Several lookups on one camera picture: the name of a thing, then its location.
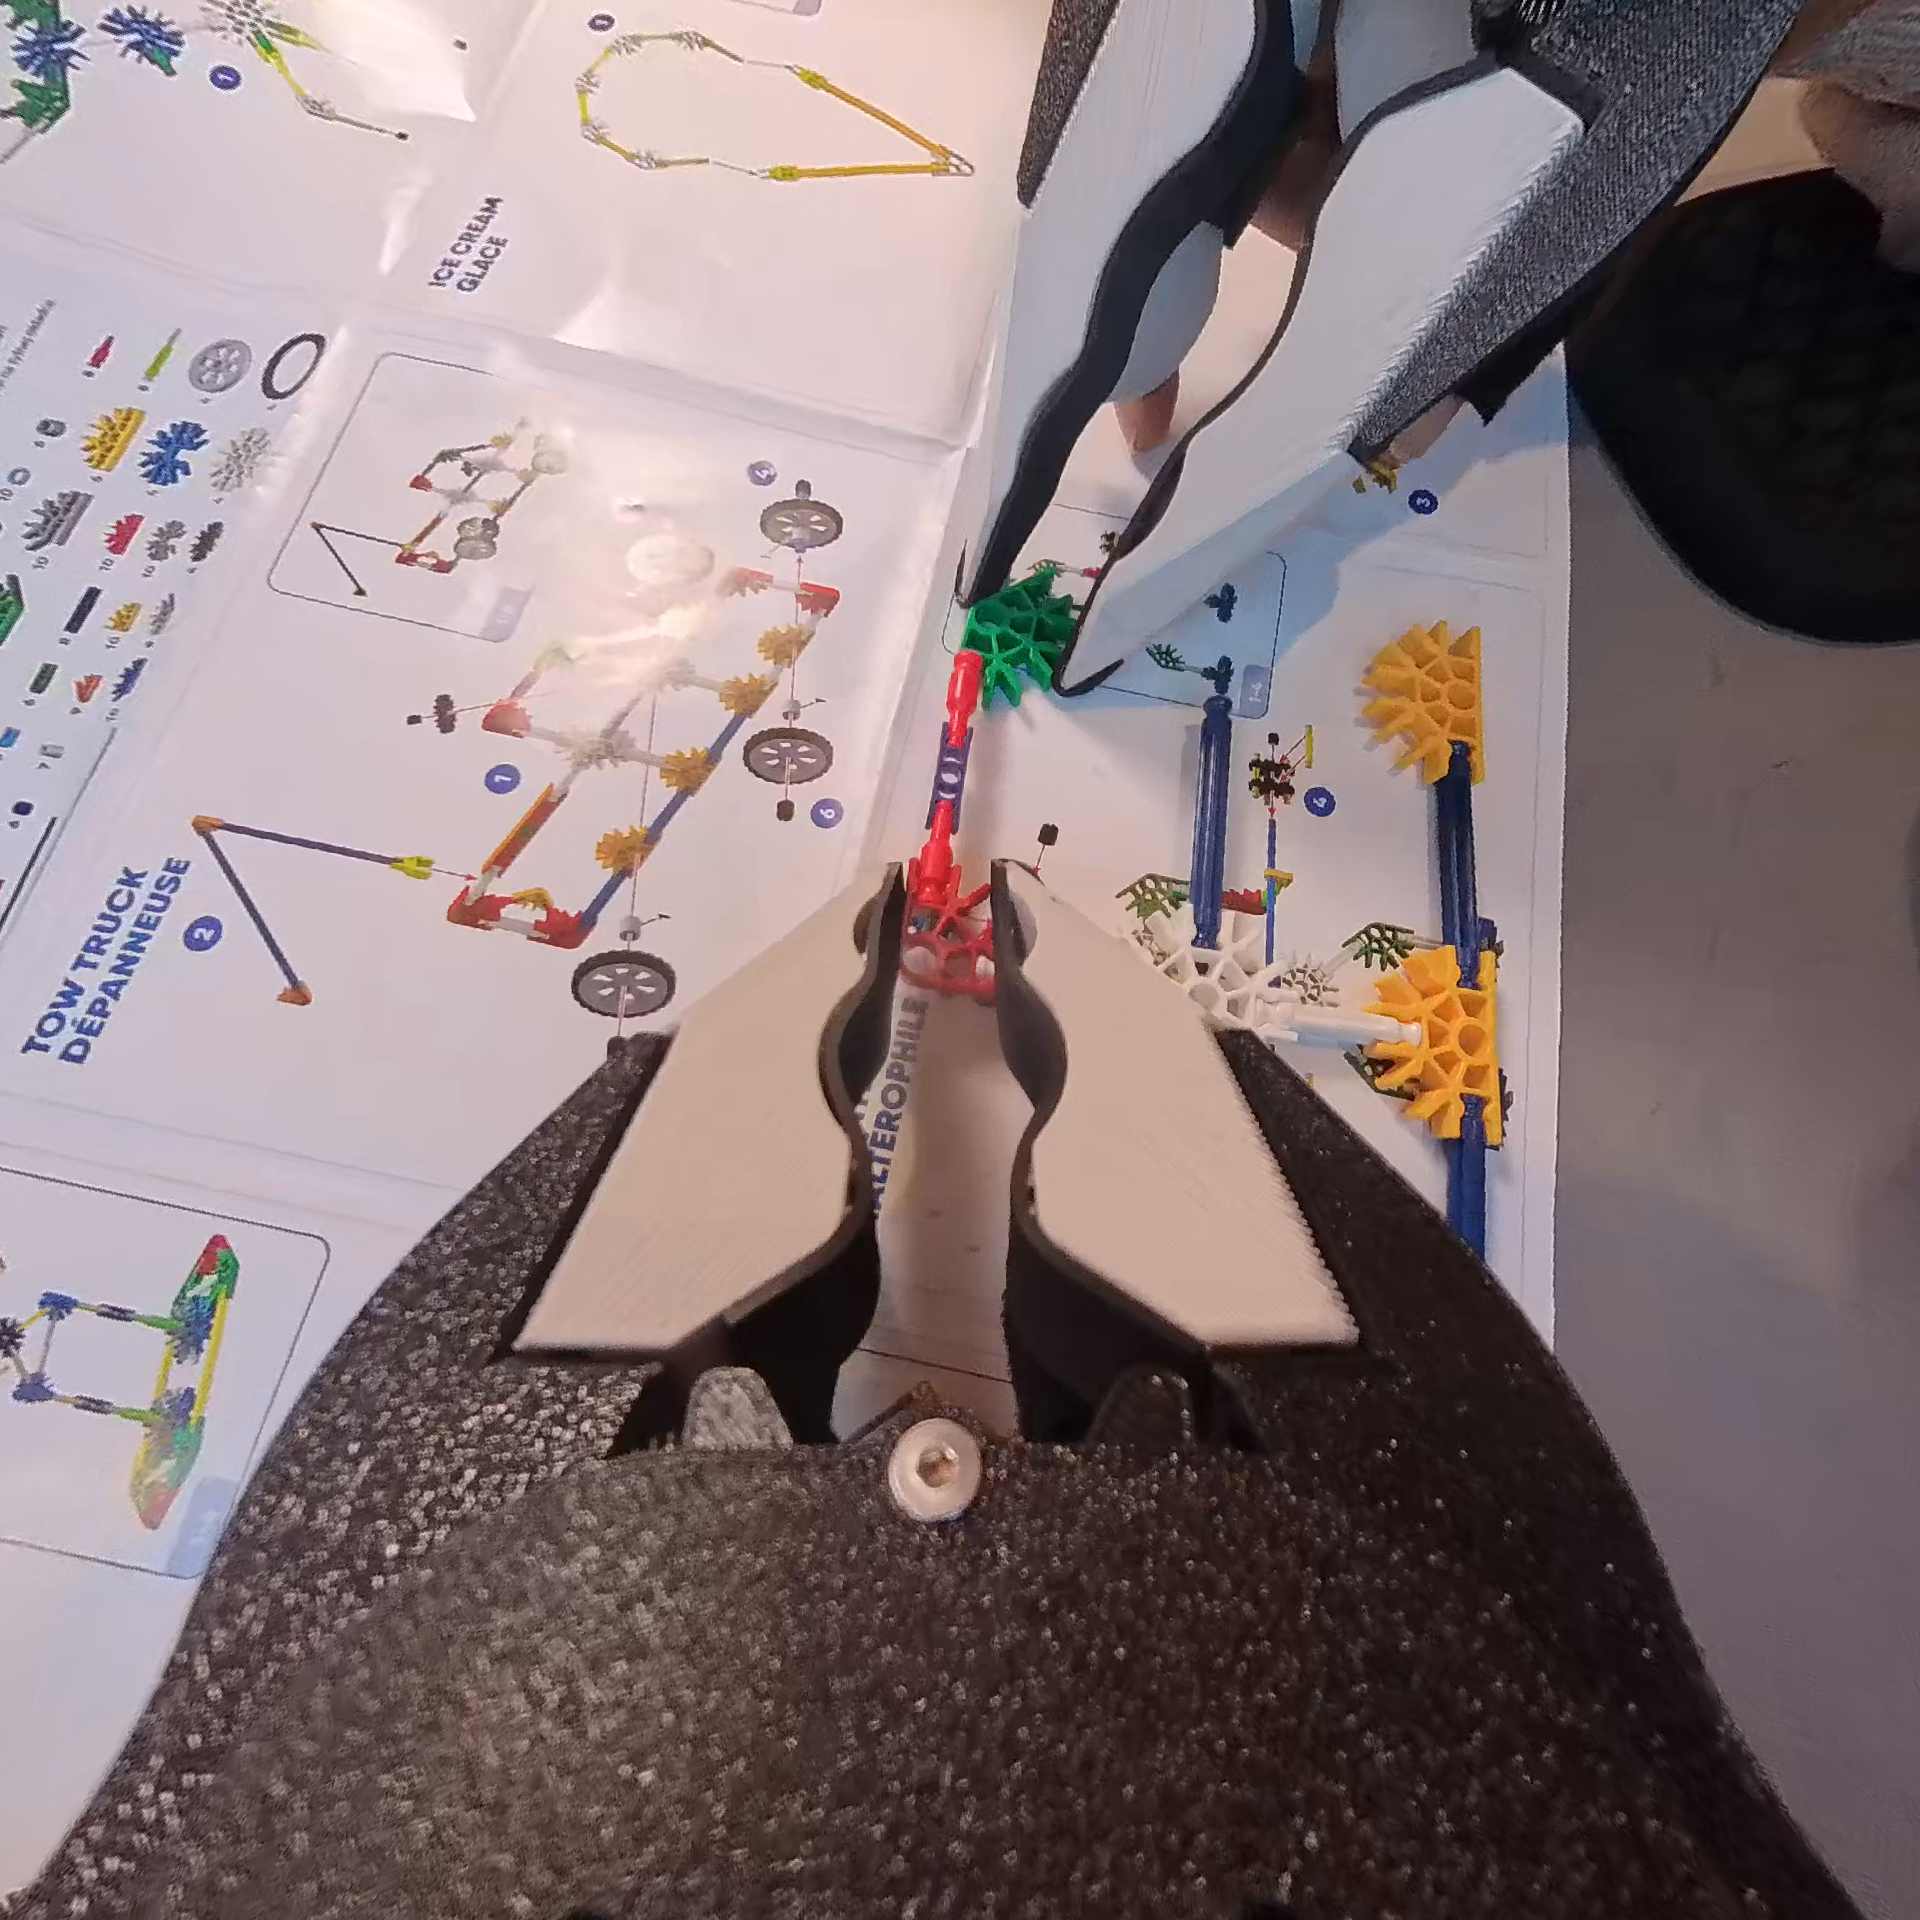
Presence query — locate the printed paper instruction sheet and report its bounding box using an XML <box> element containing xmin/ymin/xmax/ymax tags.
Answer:
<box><xmin>0</xmin><ymin>0</ymin><xmax>1575</xmax><ymax>1581</ymax></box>

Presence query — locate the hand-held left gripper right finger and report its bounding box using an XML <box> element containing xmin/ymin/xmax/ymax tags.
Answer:
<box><xmin>984</xmin><ymin>859</ymin><xmax>1361</xmax><ymax>1445</ymax></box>

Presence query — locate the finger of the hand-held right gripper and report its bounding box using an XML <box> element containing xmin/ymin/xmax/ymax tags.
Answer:
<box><xmin>957</xmin><ymin>0</ymin><xmax>1303</xmax><ymax>603</ymax></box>
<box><xmin>1055</xmin><ymin>67</ymin><xmax>1587</xmax><ymax>702</ymax></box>

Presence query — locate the colourful construction toy model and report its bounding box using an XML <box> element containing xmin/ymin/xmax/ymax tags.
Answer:
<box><xmin>902</xmin><ymin>621</ymin><xmax>1508</xmax><ymax>1261</ymax></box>

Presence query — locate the black mesh chair seat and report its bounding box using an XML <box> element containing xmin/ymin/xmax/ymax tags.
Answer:
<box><xmin>1569</xmin><ymin>171</ymin><xmax>1920</xmax><ymax>646</ymax></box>

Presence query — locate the green toy connector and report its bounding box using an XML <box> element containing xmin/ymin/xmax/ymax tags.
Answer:
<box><xmin>960</xmin><ymin>569</ymin><xmax>1080</xmax><ymax>707</ymax></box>

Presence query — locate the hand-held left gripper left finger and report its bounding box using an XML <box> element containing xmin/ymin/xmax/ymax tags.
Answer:
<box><xmin>505</xmin><ymin>866</ymin><xmax>908</xmax><ymax>1445</ymax></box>

